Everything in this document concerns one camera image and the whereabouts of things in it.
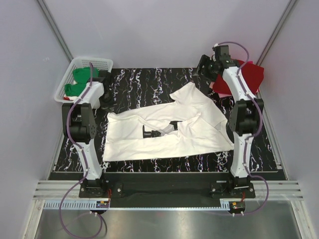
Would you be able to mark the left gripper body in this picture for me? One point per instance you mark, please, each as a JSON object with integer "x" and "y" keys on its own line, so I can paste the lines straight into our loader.
{"x": 106, "y": 100}

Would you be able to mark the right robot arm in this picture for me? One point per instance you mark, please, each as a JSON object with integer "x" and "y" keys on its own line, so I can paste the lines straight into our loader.
{"x": 245, "y": 120}

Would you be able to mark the white t shirt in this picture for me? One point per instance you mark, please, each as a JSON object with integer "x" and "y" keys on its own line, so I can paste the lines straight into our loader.
{"x": 192, "y": 124}

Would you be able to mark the red white garment in basket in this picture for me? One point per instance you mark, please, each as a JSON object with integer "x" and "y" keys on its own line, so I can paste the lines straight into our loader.
{"x": 70, "y": 98}

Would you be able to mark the right aluminium frame post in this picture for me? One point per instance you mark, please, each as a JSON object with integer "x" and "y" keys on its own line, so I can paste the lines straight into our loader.
{"x": 277, "y": 30}

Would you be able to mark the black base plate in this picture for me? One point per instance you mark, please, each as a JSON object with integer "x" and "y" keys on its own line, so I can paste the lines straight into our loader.
{"x": 169, "y": 188}

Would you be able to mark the aluminium frame post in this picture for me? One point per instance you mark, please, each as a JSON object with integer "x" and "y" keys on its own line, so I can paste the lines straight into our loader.
{"x": 277, "y": 30}
{"x": 55, "y": 29}

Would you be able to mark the green t shirt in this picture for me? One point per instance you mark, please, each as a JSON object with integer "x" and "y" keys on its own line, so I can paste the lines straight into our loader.
{"x": 81, "y": 77}

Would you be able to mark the white plastic basket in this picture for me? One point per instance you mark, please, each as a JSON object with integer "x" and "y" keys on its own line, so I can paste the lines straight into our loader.
{"x": 77, "y": 66}

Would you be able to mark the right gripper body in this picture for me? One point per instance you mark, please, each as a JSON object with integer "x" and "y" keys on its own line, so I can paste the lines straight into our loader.
{"x": 210, "y": 69}

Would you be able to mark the slotted cable duct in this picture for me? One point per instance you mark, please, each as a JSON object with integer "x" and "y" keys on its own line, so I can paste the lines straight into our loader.
{"x": 99, "y": 205}

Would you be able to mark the left aluminium frame post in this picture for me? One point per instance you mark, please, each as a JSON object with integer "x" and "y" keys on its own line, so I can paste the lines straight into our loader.
{"x": 55, "y": 29}

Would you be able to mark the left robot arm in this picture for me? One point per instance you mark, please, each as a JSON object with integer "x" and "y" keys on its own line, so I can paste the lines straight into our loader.
{"x": 79, "y": 124}

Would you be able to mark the folded red t shirt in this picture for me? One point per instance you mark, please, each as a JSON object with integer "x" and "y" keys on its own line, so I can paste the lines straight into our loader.
{"x": 250, "y": 72}

